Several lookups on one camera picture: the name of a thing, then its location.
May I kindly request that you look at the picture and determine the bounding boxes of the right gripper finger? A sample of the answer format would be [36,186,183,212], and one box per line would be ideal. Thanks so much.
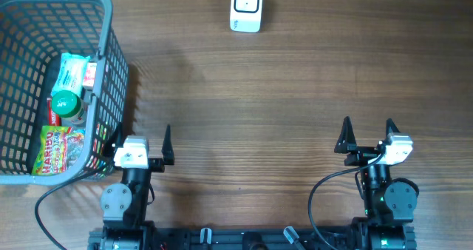
[386,118,401,137]
[334,116,358,154]

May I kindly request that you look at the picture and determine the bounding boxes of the white barcode scanner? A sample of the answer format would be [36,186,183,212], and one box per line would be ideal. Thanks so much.
[229,0,263,33]

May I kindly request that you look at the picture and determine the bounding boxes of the Haribo gummy bag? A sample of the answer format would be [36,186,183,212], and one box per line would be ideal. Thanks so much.
[32,126,85,176]

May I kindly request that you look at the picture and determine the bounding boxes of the teal tissue packet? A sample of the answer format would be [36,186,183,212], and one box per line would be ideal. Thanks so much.
[50,53,91,97]

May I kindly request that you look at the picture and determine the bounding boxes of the green lid jar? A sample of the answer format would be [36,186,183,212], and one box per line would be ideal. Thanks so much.
[52,90,87,126]

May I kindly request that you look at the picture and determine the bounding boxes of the grey plastic shopping basket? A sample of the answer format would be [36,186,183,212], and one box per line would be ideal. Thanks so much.
[1,0,129,186]

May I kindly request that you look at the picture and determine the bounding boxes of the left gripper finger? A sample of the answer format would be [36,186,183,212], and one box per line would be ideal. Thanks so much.
[161,124,175,166]
[102,123,123,158]

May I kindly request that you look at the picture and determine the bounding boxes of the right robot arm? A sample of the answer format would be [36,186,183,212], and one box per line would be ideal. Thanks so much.
[334,116,420,250]

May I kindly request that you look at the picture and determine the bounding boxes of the red snack stick packet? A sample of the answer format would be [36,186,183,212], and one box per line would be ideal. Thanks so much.
[47,98,61,126]

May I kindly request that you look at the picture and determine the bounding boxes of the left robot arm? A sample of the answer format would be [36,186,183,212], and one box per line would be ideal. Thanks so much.
[87,125,175,249]

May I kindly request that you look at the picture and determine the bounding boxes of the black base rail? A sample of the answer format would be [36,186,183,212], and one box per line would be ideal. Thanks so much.
[87,226,418,250]

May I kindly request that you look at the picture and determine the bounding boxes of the small red white candy pack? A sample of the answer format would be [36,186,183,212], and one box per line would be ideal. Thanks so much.
[82,62,97,90]

